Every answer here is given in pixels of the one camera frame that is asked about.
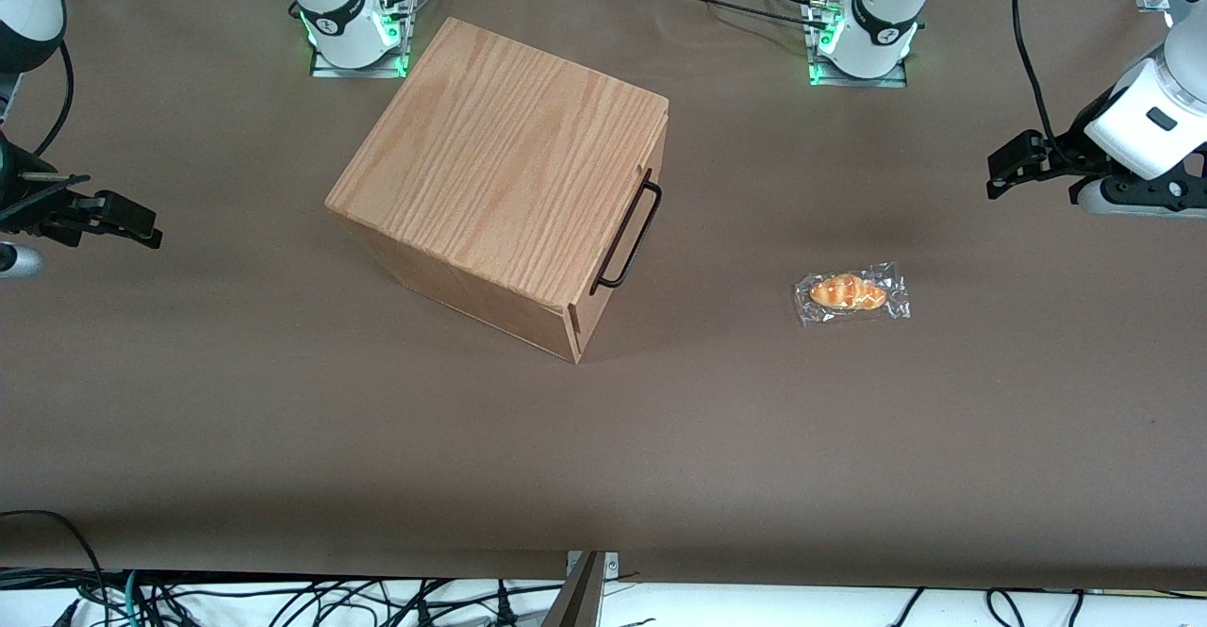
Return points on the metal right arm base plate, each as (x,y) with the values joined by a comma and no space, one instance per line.
(330,71)

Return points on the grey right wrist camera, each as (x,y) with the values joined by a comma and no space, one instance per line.
(17,261)

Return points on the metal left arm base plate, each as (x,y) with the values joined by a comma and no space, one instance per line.
(849,82)

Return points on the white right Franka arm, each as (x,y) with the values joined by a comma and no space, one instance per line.
(335,5)

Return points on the light wooden drawer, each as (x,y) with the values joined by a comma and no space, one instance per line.
(586,311)

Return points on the metal table edge bracket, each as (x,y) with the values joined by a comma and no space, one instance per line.
(583,599)

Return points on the light wooden drawer cabinet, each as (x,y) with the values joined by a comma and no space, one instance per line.
(490,156)

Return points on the plastic wrapped bread roll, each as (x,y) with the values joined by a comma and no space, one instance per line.
(849,292)

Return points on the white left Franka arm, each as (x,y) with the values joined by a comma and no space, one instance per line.
(882,5)

